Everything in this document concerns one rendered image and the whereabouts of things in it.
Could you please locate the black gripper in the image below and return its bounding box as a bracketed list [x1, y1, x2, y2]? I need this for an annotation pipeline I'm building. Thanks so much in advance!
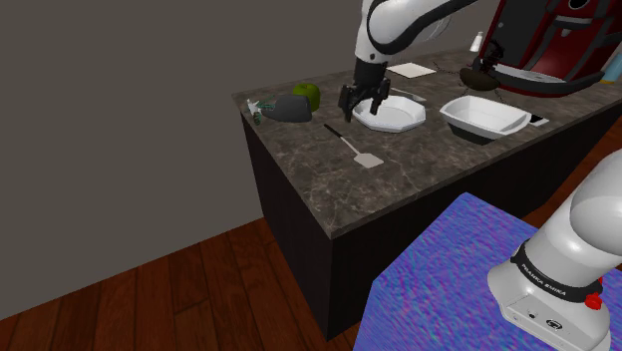
[338, 58, 393, 124]

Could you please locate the white octagonal plate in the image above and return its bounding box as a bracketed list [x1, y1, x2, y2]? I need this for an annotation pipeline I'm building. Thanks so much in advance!
[351, 94, 428, 134]

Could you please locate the silver cutlery piece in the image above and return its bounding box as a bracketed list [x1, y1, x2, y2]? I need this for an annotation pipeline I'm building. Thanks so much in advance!
[388, 87, 429, 104]

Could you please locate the green apple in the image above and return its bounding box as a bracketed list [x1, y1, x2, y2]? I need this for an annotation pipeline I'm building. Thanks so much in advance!
[292, 82, 322, 114]

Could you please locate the white paper napkin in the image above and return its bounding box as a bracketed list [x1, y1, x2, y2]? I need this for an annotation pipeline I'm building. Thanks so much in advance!
[386, 62, 438, 80]

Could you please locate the dark grey spray bottle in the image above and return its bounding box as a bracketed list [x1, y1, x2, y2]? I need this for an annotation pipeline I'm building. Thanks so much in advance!
[245, 94, 314, 127]

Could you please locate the dark brown oval object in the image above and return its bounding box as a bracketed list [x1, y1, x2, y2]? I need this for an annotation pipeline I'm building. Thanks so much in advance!
[458, 67, 502, 93]

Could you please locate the white rectangular dish black base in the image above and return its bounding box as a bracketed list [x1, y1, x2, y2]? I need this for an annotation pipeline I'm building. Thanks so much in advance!
[439, 94, 533, 147]

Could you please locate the red coffee machine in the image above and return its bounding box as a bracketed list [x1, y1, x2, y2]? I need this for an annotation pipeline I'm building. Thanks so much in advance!
[477, 0, 622, 99]

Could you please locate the blue purple patterned robot stand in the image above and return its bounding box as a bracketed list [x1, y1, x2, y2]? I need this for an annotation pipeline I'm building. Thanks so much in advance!
[352, 191, 622, 351]

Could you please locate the light blue bottle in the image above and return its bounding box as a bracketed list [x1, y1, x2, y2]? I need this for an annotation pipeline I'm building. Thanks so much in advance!
[599, 48, 622, 86]

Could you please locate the black handled silver spatula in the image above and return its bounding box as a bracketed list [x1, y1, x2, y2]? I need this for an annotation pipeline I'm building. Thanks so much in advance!
[322, 123, 386, 170]

